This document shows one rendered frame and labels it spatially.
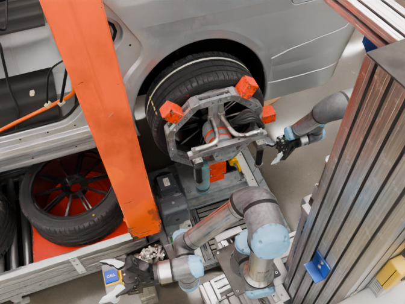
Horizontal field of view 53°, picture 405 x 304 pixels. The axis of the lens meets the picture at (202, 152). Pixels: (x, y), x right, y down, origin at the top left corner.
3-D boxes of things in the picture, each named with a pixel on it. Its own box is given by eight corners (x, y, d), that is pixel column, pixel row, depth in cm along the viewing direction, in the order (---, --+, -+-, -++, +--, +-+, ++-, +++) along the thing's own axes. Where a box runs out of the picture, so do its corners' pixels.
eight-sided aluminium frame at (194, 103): (254, 143, 251) (261, 77, 208) (258, 151, 247) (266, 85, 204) (170, 167, 242) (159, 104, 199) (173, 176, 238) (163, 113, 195)
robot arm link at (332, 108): (329, 121, 162) (287, 146, 210) (352, 113, 164) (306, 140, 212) (318, 95, 164) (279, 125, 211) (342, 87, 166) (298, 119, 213)
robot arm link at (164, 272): (170, 275, 132) (168, 253, 138) (156, 277, 132) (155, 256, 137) (173, 286, 137) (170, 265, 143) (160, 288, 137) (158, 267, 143)
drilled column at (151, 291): (155, 286, 257) (144, 260, 224) (158, 301, 251) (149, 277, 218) (139, 291, 255) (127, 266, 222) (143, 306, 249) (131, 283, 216)
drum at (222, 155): (223, 131, 232) (223, 114, 221) (237, 158, 219) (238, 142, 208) (200, 137, 229) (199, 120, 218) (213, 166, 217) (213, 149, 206)
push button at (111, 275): (117, 269, 217) (116, 267, 215) (119, 281, 213) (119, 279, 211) (103, 273, 216) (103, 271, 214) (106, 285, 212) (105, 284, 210)
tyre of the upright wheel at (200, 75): (229, 131, 276) (265, 51, 230) (243, 157, 263) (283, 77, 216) (135, 137, 250) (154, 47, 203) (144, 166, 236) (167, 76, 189)
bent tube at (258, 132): (248, 108, 214) (249, 94, 206) (263, 134, 203) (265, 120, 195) (217, 117, 212) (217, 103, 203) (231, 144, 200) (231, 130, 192)
